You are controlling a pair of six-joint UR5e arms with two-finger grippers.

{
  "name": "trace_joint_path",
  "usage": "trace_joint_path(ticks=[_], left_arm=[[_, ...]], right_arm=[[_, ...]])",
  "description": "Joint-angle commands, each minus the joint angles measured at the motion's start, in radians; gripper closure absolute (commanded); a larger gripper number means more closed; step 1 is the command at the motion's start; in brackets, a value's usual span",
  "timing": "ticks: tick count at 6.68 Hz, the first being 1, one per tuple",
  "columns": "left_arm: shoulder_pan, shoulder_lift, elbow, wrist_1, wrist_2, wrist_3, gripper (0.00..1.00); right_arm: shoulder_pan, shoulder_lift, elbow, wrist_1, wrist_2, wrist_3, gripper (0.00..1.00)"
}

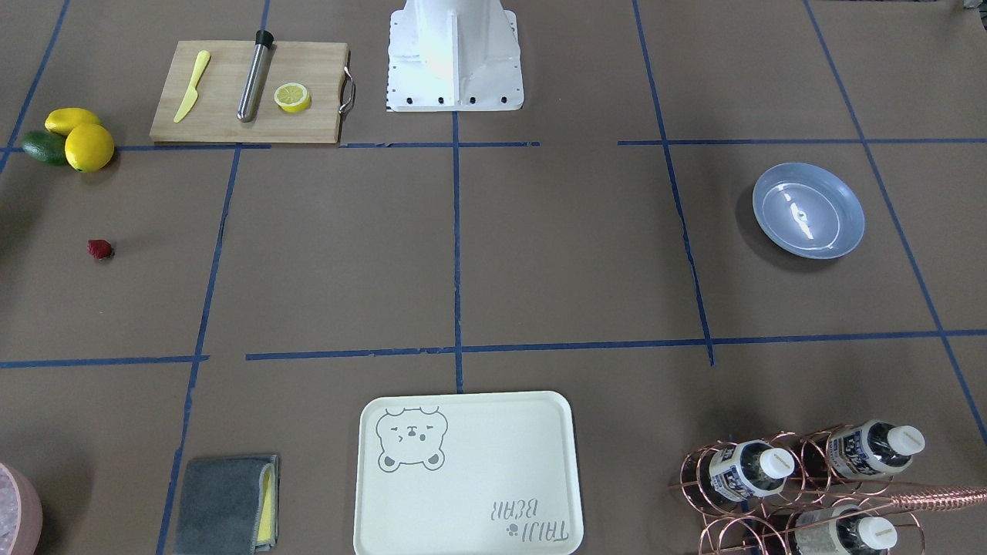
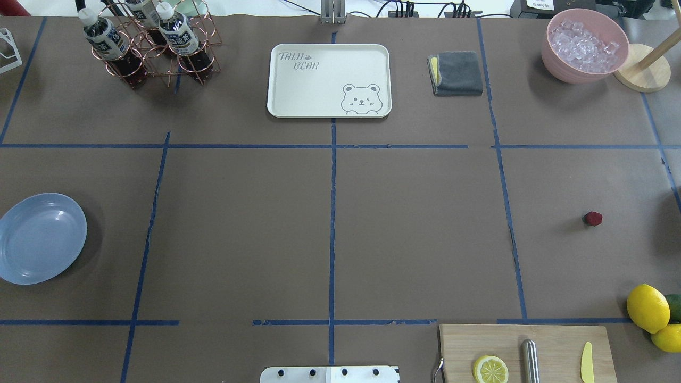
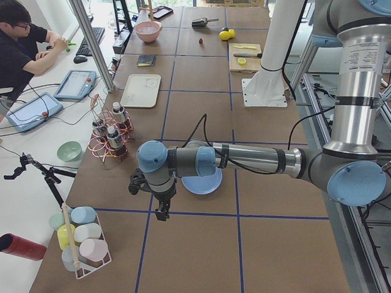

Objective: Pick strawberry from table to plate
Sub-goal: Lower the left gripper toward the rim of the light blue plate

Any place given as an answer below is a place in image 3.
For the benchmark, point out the left tea bottle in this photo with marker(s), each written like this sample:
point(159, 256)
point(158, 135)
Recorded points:
point(99, 128)

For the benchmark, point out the pink cup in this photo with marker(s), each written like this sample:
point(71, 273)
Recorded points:
point(93, 249)

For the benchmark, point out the black computer mouse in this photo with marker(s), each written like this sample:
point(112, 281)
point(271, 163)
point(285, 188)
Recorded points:
point(80, 59)

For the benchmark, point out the yellow plastic knife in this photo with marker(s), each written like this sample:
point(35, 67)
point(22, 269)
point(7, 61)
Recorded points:
point(244, 47)

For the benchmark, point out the grey folded cloth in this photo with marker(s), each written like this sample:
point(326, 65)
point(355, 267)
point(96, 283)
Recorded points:
point(146, 60)

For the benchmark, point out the teach pendant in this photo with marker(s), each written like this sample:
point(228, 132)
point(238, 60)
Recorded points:
point(76, 85)
point(35, 112)

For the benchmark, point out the seated person in black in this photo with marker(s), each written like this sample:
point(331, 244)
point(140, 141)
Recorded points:
point(27, 50)

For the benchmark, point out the mint cup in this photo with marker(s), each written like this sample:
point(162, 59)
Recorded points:
point(56, 221)

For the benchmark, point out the copper wire bottle rack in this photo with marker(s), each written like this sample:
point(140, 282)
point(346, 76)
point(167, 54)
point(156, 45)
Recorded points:
point(100, 147)

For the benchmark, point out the red cylinder bottle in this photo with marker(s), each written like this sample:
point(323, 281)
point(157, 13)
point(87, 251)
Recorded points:
point(19, 246)

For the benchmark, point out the wooden cutting board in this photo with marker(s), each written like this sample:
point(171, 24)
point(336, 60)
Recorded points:
point(252, 64)

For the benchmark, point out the white wire cup rack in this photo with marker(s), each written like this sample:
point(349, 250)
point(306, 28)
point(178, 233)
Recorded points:
point(83, 269)

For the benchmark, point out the far teach pendant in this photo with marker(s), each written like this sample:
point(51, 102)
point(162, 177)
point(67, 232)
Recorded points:
point(76, 85)

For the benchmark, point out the wooden stand with pole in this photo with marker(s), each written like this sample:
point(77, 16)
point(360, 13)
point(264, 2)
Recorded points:
point(145, 11)

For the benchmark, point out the near teach pendant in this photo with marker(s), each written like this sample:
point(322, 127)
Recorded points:
point(35, 112)

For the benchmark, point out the white cup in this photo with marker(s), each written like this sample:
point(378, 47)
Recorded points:
point(87, 231)

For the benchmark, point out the large yellow lemon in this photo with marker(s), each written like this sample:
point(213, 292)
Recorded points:
point(225, 35)

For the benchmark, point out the aluminium frame post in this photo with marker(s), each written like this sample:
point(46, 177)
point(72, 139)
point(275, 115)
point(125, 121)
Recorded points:
point(81, 16)

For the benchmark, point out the light blue cup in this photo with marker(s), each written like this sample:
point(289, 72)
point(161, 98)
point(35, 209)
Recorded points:
point(67, 258)

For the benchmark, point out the cream bear tray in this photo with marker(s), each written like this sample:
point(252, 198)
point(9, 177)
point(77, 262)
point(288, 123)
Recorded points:
point(141, 91)

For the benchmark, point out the back tea bottle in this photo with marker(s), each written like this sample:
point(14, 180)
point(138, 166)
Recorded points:
point(119, 114)

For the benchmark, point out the blue round plate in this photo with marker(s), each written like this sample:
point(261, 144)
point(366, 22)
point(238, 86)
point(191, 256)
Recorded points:
point(203, 185)

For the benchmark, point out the front tea bottle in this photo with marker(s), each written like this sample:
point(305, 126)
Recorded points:
point(115, 140)

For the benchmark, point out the yellow cup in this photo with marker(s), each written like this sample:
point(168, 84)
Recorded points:
point(62, 236)

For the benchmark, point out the black tripod camera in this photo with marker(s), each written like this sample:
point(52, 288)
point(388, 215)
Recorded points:
point(49, 174)

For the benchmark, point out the green bowl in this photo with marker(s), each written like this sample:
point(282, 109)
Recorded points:
point(70, 151)

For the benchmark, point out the green clip toy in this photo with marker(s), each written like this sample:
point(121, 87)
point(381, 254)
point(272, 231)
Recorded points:
point(69, 45)

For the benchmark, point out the tea bottle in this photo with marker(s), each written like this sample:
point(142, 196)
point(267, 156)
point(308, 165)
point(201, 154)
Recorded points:
point(99, 128)
point(115, 140)
point(119, 114)

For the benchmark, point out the small yellow lemon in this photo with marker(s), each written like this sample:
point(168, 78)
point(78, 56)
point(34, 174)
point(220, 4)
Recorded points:
point(232, 33)

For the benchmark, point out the pink bowl with ice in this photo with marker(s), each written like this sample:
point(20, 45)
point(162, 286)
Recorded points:
point(148, 31)

